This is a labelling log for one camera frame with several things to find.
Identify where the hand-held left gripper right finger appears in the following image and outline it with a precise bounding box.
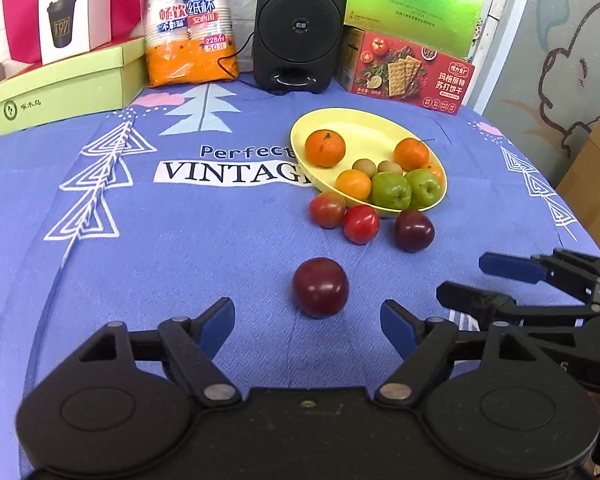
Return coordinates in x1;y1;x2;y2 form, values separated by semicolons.
374;298;547;407

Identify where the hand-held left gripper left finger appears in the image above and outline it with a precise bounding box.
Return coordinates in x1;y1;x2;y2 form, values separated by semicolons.
74;297;242;409

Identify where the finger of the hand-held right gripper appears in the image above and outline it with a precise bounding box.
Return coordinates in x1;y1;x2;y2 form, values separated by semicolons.
435;281;600;331
478;248;600;307

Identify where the dark red plum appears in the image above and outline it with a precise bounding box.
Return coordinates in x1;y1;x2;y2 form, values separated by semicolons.
293;257;350;318
394;208;436;253

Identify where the green apple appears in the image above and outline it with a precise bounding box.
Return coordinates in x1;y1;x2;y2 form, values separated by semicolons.
370;172;413;210
405;168;443;209

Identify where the greenish red tomato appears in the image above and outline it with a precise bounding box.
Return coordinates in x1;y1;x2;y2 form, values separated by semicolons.
308;191;347;229

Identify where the orange mandarin with stem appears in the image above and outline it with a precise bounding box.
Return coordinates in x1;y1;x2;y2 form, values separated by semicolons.
393;136;439;172

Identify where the yellow plastic plate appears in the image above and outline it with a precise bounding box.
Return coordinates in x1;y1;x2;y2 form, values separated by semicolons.
290;108;449;219

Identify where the blue printed tablecloth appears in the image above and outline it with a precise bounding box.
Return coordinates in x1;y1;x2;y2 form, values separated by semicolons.
0;77;600;480

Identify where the plain brown cardboard carton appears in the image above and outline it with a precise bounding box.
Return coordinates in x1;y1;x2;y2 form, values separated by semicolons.
555;107;600;247

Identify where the red cracker box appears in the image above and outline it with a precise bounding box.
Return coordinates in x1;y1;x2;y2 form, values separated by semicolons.
335;25;476;116

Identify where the light green cardboard box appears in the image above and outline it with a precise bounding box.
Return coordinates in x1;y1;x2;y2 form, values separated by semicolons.
0;37;149;137

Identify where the shiny green gift box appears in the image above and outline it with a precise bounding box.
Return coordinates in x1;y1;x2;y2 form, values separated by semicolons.
344;0;494;59

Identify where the orange paper cup packet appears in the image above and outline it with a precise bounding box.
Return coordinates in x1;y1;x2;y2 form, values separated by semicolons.
138;0;241;89

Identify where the black speaker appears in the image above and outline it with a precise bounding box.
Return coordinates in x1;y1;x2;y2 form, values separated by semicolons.
252;0;351;95

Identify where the white box with cup picture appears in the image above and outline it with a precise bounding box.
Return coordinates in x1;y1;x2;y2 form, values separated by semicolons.
37;0;114;66

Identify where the black speaker cable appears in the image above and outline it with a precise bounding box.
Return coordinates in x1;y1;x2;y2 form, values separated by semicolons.
217;30;293;97

